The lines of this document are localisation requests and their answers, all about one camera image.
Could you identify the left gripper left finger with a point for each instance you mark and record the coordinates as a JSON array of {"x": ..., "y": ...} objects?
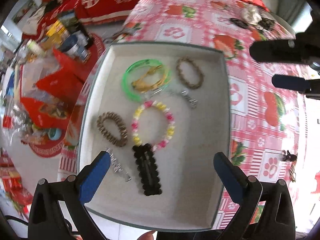
[{"x": 91, "y": 176}]

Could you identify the pink strawberry tablecloth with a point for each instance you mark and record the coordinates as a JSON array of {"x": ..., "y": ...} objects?
[{"x": 239, "y": 112}]

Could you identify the dark patterned scrunchie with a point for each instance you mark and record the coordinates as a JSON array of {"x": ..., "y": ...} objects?
[{"x": 266, "y": 24}]

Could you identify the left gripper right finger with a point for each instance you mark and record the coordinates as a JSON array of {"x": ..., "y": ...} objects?
[{"x": 232, "y": 177}]

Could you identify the black scalloped snap clip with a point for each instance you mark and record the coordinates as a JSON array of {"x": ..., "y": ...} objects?
[{"x": 147, "y": 169}]

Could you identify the black oval hair clip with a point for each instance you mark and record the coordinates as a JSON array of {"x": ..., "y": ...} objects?
[{"x": 239, "y": 23}]

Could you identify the yellow snack package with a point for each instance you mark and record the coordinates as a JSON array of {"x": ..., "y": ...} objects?
[{"x": 56, "y": 35}]

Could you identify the striped small hair clip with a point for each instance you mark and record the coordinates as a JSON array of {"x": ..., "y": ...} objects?
[{"x": 292, "y": 172}]

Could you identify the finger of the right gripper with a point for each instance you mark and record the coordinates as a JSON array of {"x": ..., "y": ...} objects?
[
  {"x": 284, "y": 51},
  {"x": 309, "y": 88}
]

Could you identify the red quilt with characters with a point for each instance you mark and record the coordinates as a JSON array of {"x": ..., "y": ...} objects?
[{"x": 88, "y": 12}]

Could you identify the silver rhinestone hair pin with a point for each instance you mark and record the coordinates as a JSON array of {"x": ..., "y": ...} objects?
[{"x": 192, "y": 101}]

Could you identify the dark blue bottle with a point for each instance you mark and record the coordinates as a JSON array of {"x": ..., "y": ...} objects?
[{"x": 76, "y": 46}]

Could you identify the small black claw clip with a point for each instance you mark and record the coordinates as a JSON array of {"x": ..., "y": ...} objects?
[{"x": 287, "y": 156}]

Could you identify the cream satin scrunchie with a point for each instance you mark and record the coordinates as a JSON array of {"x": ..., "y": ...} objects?
[{"x": 250, "y": 15}]

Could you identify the green translucent bangle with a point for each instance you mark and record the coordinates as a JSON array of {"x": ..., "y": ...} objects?
[{"x": 131, "y": 93}]

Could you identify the silver star hair clip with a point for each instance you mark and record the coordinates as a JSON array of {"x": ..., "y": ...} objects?
[{"x": 117, "y": 167}]

